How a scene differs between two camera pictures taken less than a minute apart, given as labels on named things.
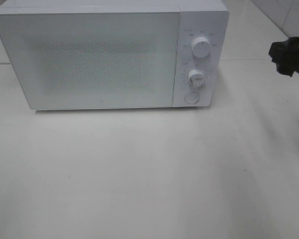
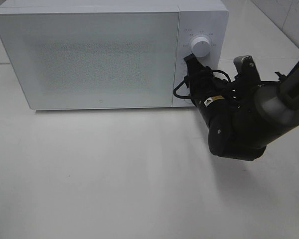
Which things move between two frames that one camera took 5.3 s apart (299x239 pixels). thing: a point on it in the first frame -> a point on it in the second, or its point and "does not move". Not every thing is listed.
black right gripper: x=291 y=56 -> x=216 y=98
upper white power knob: x=201 y=47 does not move
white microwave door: x=94 y=60 does not move
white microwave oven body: x=115 y=54 does not move
